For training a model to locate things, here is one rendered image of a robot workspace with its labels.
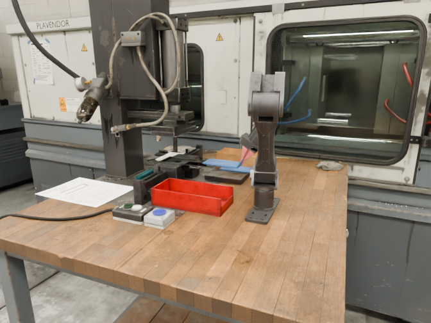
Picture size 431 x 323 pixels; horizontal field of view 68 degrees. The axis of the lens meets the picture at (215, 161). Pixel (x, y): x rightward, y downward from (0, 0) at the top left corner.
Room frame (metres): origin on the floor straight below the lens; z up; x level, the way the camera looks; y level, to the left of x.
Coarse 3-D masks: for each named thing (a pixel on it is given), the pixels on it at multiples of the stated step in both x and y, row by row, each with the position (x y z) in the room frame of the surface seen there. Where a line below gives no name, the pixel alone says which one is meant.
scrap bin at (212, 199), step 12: (168, 180) 1.08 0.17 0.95; (180, 180) 1.07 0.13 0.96; (156, 192) 0.98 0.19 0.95; (168, 192) 0.96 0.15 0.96; (180, 192) 0.95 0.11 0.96; (192, 192) 1.06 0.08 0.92; (204, 192) 1.04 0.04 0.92; (216, 192) 1.02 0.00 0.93; (228, 192) 1.00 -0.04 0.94; (156, 204) 0.98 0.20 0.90; (168, 204) 0.96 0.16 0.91; (180, 204) 0.95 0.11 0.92; (192, 204) 0.93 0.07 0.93; (204, 204) 0.91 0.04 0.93; (216, 204) 0.90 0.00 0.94; (228, 204) 0.96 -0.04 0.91; (216, 216) 0.90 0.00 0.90
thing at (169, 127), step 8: (176, 104) 1.22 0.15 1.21; (128, 112) 1.28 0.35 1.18; (136, 112) 1.27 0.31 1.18; (144, 112) 1.25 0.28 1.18; (152, 112) 1.24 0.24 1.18; (160, 112) 1.22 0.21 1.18; (168, 112) 1.22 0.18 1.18; (176, 112) 1.22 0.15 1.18; (184, 112) 1.22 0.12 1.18; (192, 112) 1.25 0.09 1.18; (168, 120) 1.20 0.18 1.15; (176, 120) 1.19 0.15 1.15; (184, 120) 1.24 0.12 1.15; (192, 120) 1.28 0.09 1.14; (152, 128) 1.16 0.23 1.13; (160, 128) 1.15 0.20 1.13; (168, 128) 1.14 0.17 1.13; (176, 128) 1.14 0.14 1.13; (184, 128) 1.20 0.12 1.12; (192, 128) 1.27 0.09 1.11; (160, 136) 1.18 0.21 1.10; (168, 136) 1.14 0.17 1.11; (176, 136) 1.22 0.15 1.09
